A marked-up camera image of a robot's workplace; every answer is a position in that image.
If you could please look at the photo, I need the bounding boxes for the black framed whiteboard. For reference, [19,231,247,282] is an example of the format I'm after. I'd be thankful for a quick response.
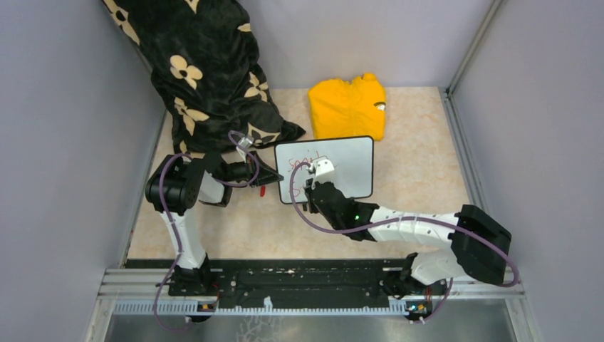
[274,135,374,204]

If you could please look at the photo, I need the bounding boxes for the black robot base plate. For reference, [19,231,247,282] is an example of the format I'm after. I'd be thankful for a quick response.
[125,258,449,310]

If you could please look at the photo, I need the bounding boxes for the white slotted cable duct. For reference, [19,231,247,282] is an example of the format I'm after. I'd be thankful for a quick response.
[113,297,410,316]

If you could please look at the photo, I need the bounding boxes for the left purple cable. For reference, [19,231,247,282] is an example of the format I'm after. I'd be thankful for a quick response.
[152,130,261,331]

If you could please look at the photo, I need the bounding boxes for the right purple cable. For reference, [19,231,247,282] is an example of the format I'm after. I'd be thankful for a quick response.
[288,162,521,289]

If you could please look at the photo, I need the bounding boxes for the folded yellow shirt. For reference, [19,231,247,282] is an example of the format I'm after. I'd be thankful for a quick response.
[308,73,387,141]

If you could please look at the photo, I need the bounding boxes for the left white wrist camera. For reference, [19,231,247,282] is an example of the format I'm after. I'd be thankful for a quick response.
[236,134,253,154]

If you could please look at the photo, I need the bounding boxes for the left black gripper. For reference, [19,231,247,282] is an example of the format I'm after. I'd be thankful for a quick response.
[222,150,284,187]

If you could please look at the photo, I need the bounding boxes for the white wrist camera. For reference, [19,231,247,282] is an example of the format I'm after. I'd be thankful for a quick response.
[236,134,253,154]
[307,157,335,184]

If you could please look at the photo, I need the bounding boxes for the purple cable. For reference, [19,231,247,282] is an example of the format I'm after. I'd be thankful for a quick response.
[288,162,521,289]
[152,130,261,331]

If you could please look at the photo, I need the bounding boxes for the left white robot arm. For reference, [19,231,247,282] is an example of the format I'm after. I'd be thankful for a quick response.
[145,151,284,296]

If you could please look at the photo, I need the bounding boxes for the right aluminium frame rail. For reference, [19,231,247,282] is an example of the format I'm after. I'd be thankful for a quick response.
[439,1,541,341]

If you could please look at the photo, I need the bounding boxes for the black floral fleece blanket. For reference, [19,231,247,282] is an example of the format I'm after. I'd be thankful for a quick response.
[105,1,305,154]

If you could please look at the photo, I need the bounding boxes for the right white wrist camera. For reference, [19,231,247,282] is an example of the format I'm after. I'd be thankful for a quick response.
[307,157,335,184]

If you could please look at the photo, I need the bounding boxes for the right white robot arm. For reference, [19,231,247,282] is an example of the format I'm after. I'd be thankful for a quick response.
[304,181,518,294]

